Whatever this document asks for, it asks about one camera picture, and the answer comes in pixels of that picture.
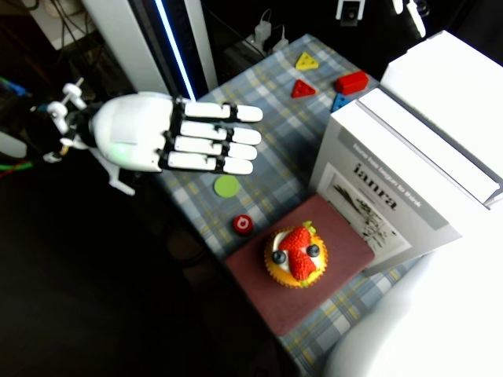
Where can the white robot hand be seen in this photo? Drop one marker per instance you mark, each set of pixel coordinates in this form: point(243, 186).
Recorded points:
point(129, 129)

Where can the dark red mat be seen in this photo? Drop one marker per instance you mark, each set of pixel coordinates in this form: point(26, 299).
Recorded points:
point(275, 306)

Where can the white printed box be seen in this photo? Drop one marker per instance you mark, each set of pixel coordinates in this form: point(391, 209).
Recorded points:
point(393, 188)

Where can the white column with blue light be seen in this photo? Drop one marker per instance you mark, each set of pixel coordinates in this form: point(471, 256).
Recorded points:
point(118, 39)

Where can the green round disc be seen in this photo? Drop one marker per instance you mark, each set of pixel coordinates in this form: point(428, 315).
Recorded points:
point(226, 186)

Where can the black box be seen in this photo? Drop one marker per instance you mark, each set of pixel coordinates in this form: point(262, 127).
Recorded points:
point(239, 57)

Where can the red round button block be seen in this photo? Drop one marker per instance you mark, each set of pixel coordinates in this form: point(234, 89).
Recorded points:
point(243, 224)

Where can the blue plaid tablecloth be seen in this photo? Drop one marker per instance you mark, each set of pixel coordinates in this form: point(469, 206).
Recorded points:
point(283, 129)

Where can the grey power strip with adapters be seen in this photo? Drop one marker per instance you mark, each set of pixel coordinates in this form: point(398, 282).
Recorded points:
point(264, 35)

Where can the red triangle block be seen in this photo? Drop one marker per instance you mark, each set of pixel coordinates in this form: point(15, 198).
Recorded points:
point(302, 90)

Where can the yellow triangle block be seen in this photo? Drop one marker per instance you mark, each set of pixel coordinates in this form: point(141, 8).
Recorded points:
point(306, 63)

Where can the toy strawberry cupcake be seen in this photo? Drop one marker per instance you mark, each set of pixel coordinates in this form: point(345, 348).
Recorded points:
point(296, 257)

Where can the blue triangle block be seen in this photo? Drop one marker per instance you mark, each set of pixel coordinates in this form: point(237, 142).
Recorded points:
point(339, 103)

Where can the red rectangular block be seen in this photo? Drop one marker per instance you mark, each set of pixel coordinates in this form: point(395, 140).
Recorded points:
point(351, 82)

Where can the large white box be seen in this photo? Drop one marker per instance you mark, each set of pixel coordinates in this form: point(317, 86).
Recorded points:
point(452, 78)

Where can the white plastic bracket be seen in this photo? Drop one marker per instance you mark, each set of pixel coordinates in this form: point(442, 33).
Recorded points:
point(415, 17)

